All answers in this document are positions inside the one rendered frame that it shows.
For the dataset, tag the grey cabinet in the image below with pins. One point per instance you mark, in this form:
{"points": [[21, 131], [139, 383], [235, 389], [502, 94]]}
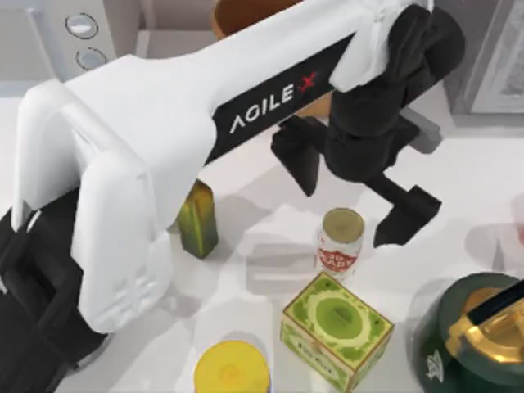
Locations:
{"points": [[499, 49]]}

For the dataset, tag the red and white can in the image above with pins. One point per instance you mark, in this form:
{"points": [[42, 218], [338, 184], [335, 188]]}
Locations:
{"points": [[340, 245]]}

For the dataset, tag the dark green and gold pot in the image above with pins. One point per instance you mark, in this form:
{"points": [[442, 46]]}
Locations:
{"points": [[462, 344]]}

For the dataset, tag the grey microwave knob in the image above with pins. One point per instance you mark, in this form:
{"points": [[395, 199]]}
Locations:
{"points": [[91, 57], [79, 24]]}

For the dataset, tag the yellow can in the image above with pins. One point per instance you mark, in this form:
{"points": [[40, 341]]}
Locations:
{"points": [[231, 368]]}

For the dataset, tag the pale microwave oven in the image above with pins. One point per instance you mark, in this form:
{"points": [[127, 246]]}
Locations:
{"points": [[37, 41]]}

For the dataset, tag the pale grey rounded box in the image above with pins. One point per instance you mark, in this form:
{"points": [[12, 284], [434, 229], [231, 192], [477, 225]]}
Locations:
{"points": [[427, 135]]}

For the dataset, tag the green and cream box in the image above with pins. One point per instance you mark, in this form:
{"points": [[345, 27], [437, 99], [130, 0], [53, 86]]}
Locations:
{"points": [[335, 327]]}

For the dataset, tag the green and yellow carton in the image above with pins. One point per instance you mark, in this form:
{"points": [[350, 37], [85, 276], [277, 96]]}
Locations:
{"points": [[200, 225]]}

